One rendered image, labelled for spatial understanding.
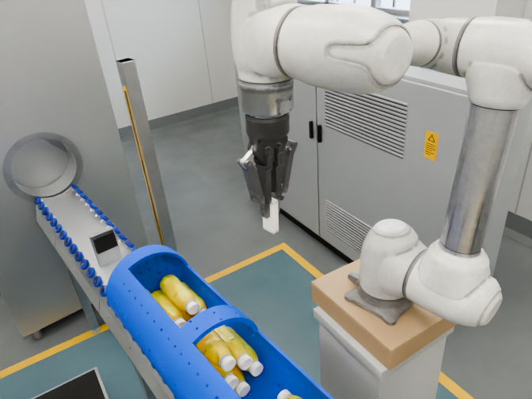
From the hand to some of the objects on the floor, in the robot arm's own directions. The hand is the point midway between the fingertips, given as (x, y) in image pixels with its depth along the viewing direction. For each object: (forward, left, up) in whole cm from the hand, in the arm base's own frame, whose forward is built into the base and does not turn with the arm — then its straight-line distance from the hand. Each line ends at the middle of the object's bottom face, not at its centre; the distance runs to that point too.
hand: (270, 214), depth 86 cm
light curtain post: (-46, -122, -163) cm, 209 cm away
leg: (-12, -180, -165) cm, 244 cm away
